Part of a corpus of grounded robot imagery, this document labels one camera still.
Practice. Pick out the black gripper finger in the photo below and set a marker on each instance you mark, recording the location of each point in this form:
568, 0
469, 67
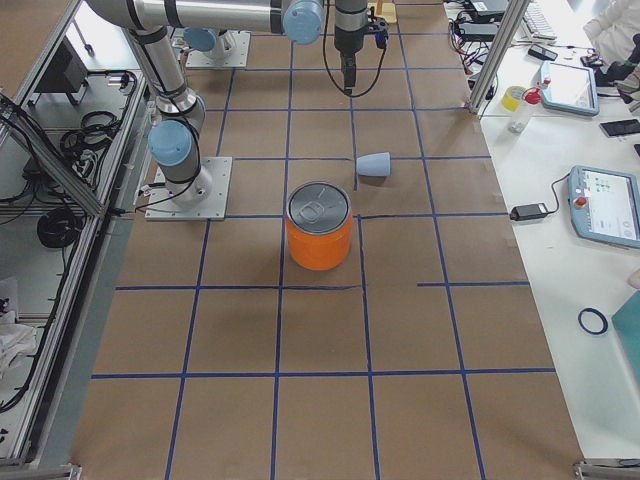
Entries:
349, 71

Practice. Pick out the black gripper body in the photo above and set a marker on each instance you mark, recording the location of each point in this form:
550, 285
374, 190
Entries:
347, 41

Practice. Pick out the light blue plastic cup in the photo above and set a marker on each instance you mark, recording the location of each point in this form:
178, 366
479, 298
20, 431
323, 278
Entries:
374, 165

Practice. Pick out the wooden cup stand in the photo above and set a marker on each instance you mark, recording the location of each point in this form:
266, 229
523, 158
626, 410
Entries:
384, 9

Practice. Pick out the black power brick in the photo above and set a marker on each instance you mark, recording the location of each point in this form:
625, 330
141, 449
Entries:
477, 32

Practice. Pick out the orange can with silver lid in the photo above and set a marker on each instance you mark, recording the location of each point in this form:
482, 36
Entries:
318, 225

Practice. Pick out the yellow tape roll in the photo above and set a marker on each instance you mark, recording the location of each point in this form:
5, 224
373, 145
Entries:
512, 97

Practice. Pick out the small clear bottle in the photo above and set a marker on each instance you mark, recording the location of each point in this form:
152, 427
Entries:
516, 126

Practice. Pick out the white keyboard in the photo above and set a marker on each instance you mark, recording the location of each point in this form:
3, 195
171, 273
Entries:
536, 26

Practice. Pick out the far robot teach pendant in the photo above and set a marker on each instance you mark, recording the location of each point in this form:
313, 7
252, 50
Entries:
570, 88

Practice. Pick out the robot teach pendant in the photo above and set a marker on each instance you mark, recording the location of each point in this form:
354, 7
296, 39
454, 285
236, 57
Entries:
570, 88
604, 205

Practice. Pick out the black power adapter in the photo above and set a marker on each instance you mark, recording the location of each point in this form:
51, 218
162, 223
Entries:
528, 212

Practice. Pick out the black smartphone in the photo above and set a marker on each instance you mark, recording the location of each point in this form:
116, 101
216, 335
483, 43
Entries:
620, 128

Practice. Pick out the near robot teach pendant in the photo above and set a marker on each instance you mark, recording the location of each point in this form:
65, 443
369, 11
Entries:
604, 205

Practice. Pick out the teal board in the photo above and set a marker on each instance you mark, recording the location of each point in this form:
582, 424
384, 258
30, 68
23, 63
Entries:
626, 324

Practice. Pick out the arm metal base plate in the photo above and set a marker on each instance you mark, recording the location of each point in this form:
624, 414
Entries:
205, 199
238, 59

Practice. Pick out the aluminium frame post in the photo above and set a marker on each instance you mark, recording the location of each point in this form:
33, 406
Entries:
510, 23

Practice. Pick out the aluminium side frame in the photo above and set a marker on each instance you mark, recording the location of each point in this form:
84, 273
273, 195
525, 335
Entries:
50, 215

